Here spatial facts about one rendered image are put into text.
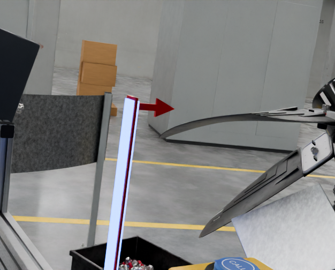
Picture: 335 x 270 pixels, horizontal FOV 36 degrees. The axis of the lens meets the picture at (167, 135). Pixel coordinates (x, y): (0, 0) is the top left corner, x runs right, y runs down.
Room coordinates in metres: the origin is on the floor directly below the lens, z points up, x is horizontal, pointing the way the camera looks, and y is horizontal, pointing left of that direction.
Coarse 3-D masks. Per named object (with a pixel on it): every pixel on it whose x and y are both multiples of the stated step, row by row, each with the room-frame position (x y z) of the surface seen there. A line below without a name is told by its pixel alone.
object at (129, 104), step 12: (132, 108) 0.62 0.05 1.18; (120, 144) 0.63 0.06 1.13; (120, 156) 0.63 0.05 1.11; (120, 168) 0.63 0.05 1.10; (120, 180) 0.62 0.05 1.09; (120, 192) 0.62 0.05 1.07; (120, 204) 0.62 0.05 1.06; (108, 240) 0.63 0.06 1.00; (108, 252) 0.63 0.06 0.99; (108, 264) 0.63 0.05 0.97
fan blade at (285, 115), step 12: (288, 108) 0.82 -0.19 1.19; (204, 120) 0.65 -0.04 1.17; (216, 120) 0.65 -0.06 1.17; (228, 120) 0.66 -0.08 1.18; (240, 120) 0.66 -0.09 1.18; (252, 120) 0.66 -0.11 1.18; (264, 120) 0.65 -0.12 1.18; (276, 120) 0.66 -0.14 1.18; (288, 120) 0.67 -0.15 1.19; (300, 120) 0.70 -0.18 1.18; (312, 120) 0.72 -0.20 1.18; (324, 120) 0.74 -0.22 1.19; (168, 132) 0.75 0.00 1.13; (180, 132) 0.81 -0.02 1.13
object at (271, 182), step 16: (288, 160) 0.94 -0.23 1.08; (272, 176) 0.93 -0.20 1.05; (288, 176) 0.89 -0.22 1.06; (240, 192) 1.04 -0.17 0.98; (256, 192) 0.93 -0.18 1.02; (272, 192) 0.88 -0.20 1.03; (224, 208) 0.99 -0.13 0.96; (240, 208) 0.91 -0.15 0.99; (208, 224) 0.95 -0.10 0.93; (224, 224) 0.89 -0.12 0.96
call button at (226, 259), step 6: (222, 258) 0.43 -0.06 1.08; (228, 258) 0.43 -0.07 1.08; (234, 258) 0.43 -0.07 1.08; (240, 258) 0.43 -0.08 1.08; (216, 264) 0.41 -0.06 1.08; (222, 264) 0.41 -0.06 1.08; (228, 264) 0.41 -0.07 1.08; (234, 264) 0.42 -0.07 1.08; (240, 264) 0.42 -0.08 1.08; (246, 264) 0.42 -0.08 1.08; (252, 264) 0.42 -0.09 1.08
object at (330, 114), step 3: (315, 108) 0.86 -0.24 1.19; (315, 111) 0.84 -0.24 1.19; (318, 111) 0.84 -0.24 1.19; (321, 111) 0.84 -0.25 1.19; (327, 111) 0.85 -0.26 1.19; (330, 111) 0.84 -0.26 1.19; (333, 111) 0.84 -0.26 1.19; (327, 114) 0.82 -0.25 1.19; (330, 114) 0.82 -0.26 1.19; (333, 114) 0.82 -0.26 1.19; (330, 117) 0.79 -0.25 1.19; (333, 117) 0.79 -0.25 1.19
